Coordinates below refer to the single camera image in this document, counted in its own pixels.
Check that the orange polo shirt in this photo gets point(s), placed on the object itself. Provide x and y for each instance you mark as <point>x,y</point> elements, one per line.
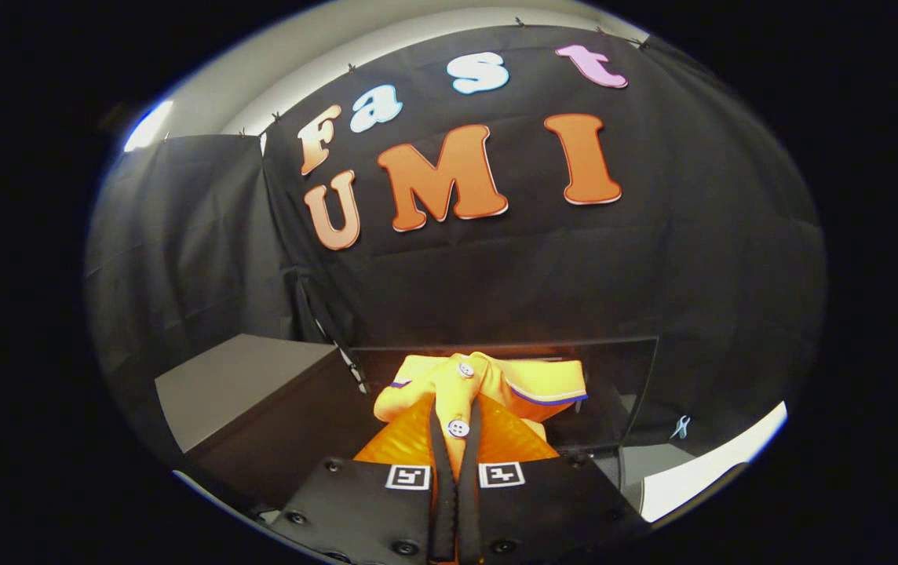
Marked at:
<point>535,384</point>

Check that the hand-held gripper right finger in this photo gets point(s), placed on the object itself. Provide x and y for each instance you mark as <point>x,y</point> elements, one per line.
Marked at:
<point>470,502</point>

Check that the grey box platform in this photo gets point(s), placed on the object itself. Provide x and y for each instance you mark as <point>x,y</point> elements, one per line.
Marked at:
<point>237,377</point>

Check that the white table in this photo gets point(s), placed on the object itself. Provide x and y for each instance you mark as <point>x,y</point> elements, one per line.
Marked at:
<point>716,471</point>

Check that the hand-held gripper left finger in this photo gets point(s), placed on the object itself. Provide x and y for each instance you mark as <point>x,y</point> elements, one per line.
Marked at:
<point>443,502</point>

